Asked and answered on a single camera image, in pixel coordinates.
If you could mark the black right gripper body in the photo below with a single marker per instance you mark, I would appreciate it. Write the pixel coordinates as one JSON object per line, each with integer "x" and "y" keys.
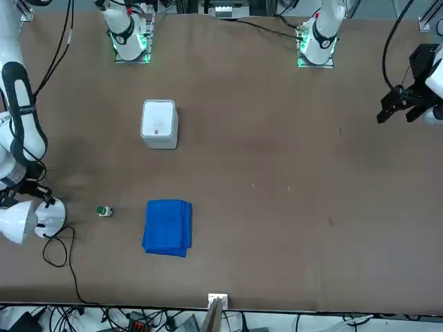
{"x": 27, "y": 188}

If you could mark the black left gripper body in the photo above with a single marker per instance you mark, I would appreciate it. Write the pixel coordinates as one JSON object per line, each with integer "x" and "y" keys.
{"x": 420, "y": 64}

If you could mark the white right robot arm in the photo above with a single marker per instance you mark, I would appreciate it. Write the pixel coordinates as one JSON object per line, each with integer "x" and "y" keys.
{"x": 20, "y": 103}

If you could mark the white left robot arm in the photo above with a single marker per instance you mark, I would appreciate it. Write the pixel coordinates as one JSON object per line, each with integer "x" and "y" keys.
{"x": 323, "y": 38}

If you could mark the blue folded cloth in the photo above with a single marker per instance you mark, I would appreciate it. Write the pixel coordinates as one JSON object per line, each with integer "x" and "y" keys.
{"x": 167, "y": 228}

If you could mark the black power adapter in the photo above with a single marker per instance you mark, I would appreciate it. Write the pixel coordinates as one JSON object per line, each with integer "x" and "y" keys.
{"x": 22, "y": 323}

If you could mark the white square box appliance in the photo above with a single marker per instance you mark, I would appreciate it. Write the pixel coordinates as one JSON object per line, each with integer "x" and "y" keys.
{"x": 158, "y": 121}

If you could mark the aluminium corner bracket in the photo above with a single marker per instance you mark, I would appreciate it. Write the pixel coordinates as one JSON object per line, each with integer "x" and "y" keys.
{"x": 27, "y": 14}
{"x": 425, "y": 23}

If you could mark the aluminium frame post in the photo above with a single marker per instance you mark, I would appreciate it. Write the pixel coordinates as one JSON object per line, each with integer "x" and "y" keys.
{"x": 216, "y": 311}

